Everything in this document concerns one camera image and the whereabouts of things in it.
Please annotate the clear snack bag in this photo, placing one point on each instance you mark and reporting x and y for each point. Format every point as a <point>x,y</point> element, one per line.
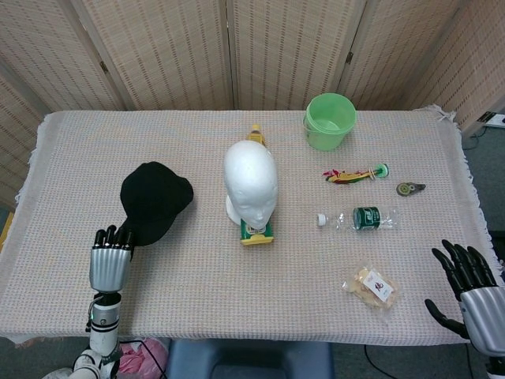
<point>371,288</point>

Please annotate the pink plastic bag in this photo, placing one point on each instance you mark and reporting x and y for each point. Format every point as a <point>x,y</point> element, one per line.
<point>138,357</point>

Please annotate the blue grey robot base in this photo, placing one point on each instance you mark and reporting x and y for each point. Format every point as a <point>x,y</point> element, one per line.
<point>252,359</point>

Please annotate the white foam mannequin head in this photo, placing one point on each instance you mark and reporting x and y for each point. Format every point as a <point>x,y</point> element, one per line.
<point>250,169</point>

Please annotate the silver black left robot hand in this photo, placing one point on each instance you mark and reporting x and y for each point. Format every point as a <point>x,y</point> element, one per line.
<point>108,268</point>

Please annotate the green box with yellow lid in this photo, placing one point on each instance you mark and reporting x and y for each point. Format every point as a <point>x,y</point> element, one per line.
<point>256,237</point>

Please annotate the beige woven tablecloth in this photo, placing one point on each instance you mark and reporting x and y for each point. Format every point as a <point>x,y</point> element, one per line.
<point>236,292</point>

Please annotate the yellow capped bottle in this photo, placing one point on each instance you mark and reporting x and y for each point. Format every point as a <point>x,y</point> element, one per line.
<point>256,134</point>

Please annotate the clear bottle with green label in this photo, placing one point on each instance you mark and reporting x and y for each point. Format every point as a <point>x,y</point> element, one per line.
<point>365,218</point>

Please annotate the green plastic bucket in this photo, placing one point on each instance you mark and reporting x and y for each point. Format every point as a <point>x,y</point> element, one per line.
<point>329,134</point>

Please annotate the white power strip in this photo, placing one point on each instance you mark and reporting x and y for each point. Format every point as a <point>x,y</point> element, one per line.
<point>493,119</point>

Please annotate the grey correction tape dispenser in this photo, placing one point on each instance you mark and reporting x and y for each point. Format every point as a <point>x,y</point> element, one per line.
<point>404,189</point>

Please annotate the colourful feather shuttlecock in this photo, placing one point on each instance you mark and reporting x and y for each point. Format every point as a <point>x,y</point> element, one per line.
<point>355,175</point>

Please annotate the woven folding screen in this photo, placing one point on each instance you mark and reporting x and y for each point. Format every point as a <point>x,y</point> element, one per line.
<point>177,51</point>

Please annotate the black baseball cap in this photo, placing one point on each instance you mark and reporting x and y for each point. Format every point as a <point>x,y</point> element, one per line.
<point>154,193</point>

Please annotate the brass screen hinge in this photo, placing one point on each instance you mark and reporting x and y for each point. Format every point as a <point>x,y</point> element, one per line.
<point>103,67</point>
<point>349,57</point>

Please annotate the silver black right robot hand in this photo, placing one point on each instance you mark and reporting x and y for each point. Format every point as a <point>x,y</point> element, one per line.
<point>479,308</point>

